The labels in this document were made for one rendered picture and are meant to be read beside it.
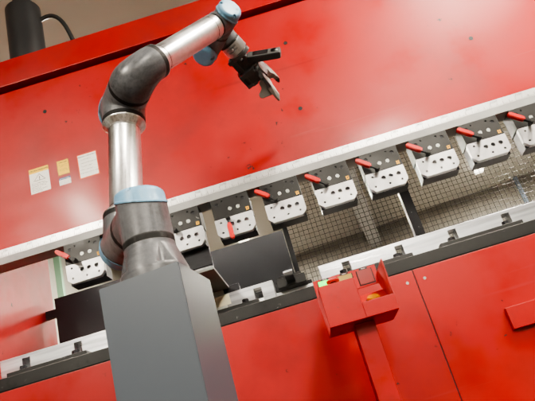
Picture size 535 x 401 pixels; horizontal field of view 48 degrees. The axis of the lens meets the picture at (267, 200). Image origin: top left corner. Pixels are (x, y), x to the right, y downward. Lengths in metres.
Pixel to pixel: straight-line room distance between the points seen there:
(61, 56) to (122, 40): 0.28
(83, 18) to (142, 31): 1.74
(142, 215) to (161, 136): 1.23
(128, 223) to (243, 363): 0.86
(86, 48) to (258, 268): 1.25
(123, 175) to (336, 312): 0.69
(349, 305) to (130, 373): 0.72
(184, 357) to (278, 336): 0.90
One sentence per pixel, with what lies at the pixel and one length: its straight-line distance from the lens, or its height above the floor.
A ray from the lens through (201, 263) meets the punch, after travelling 2.31.
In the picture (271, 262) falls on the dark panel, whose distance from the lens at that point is 2.79.
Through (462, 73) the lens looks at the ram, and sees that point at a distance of 2.57.
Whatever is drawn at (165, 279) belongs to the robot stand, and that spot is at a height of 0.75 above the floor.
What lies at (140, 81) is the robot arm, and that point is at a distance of 1.61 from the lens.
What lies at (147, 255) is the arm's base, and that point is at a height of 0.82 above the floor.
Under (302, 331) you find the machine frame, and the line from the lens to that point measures 2.05.
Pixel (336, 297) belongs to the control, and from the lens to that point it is 1.72.
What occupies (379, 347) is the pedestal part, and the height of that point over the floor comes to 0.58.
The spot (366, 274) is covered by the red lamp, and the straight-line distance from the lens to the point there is 1.90.
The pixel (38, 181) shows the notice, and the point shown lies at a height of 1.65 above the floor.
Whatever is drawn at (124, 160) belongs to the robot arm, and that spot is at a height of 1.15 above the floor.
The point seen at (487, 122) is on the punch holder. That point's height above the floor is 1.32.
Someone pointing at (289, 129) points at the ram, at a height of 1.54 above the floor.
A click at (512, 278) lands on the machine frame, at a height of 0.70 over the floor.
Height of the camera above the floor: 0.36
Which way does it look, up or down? 23 degrees up
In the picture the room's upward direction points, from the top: 16 degrees counter-clockwise
